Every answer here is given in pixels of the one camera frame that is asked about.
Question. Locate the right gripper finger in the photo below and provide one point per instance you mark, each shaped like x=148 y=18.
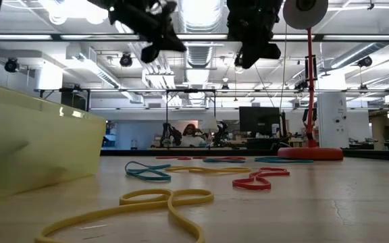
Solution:
x=251 y=56
x=270 y=50

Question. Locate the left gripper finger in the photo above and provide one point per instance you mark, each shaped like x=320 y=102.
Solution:
x=172 y=44
x=149 y=54

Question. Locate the red rubber band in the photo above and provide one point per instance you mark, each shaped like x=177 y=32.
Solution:
x=172 y=157
x=228 y=157
x=248 y=184

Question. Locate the yellow rubber band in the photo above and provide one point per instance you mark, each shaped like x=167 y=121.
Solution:
x=208 y=169
x=167 y=202

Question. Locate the yellow translucent plastic bin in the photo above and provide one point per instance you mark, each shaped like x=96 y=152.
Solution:
x=29 y=145

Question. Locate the black distant robot arm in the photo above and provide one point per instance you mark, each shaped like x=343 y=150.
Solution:
x=222 y=133
x=171 y=135

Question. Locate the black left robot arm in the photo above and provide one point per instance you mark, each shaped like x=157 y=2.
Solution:
x=96 y=2

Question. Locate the black ceiling spotlight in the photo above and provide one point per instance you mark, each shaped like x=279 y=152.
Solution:
x=11 y=65
x=364 y=61
x=237 y=61
x=126 y=60

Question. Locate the black monitor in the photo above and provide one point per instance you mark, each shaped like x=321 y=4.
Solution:
x=259 y=119

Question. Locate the white distant lamp shade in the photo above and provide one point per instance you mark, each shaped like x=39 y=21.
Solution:
x=209 y=123

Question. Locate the person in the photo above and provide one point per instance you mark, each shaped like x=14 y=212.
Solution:
x=190 y=131

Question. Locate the blue storage shelf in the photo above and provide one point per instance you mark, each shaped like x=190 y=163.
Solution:
x=109 y=136

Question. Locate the white pillar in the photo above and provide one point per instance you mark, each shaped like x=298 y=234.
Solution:
x=332 y=119

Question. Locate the red desk lamp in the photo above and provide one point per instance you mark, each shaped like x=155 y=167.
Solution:
x=311 y=153

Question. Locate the silver ventilation duct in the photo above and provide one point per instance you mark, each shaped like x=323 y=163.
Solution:
x=198 y=55

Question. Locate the black distant station frame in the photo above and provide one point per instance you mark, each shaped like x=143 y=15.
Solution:
x=167 y=101

